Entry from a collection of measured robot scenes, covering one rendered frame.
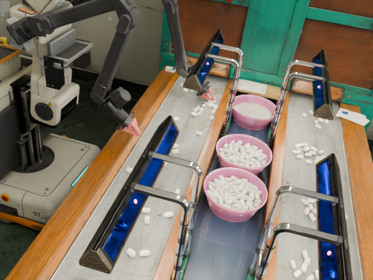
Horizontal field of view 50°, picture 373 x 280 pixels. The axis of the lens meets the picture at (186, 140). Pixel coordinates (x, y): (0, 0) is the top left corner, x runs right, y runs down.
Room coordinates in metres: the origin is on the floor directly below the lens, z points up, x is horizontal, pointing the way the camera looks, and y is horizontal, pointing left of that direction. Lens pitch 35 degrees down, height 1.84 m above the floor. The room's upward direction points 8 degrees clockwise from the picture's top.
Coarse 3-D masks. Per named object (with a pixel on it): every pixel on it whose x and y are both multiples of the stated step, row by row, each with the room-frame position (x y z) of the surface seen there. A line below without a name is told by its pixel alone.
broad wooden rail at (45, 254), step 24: (168, 72) 2.23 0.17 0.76; (144, 96) 1.90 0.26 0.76; (144, 120) 1.66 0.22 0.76; (120, 144) 1.43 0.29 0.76; (96, 168) 1.25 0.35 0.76; (120, 168) 1.30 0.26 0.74; (72, 192) 1.09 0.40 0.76; (96, 192) 1.11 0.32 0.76; (72, 216) 0.97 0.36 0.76; (48, 240) 0.86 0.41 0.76; (72, 240) 0.88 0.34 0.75; (24, 264) 0.75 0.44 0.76; (48, 264) 0.76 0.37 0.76
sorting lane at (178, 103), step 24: (168, 96) 1.98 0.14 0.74; (192, 96) 2.02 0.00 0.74; (216, 96) 2.06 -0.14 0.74; (192, 120) 1.76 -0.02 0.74; (144, 144) 1.49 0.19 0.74; (192, 144) 1.54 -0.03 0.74; (168, 168) 1.34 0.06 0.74; (96, 216) 1.01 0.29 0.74; (144, 216) 1.04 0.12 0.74; (144, 240) 0.93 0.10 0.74; (72, 264) 0.79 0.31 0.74; (120, 264) 0.82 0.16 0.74; (144, 264) 0.83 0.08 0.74
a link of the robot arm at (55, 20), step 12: (96, 0) 1.48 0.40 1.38; (108, 0) 1.45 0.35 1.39; (120, 0) 1.44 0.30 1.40; (60, 12) 1.51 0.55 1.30; (72, 12) 1.49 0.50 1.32; (84, 12) 1.48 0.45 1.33; (96, 12) 1.47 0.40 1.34; (120, 12) 1.44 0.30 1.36; (132, 12) 1.45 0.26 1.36; (36, 24) 1.50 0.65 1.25; (48, 24) 1.49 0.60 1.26; (60, 24) 1.50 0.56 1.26; (132, 24) 1.43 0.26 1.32
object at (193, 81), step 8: (216, 32) 2.08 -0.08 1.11; (216, 40) 1.99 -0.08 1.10; (224, 40) 2.12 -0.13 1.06; (208, 48) 1.83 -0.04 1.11; (216, 48) 1.94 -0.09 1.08; (200, 56) 1.82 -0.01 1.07; (200, 64) 1.64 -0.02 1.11; (208, 64) 1.73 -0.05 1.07; (192, 72) 1.58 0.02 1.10; (200, 72) 1.60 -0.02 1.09; (208, 72) 1.68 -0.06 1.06; (192, 80) 1.52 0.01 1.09; (200, 80) 1.56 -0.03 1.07; (192, 88) 1.53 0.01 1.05; (200, 88) 1.52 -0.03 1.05
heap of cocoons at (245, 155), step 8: (224, 144) 1.58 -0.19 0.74; (232, 144) 1.59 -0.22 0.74; (240, 144) 1.61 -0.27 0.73; (248, 144) 1.61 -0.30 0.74; (224, 152) 1.53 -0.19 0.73; (232, 152) 1.53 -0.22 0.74; (240, 152) 1.56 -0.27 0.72; (248, 152) 1.55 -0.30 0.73; (256, 152) 1.55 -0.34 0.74; (232, 160) 1.48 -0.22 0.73; (240, 160) 1.48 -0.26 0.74; (248, 160) 1.50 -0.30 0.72; (256, 160) 1.51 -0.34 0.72; (264, 160) 1.51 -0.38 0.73
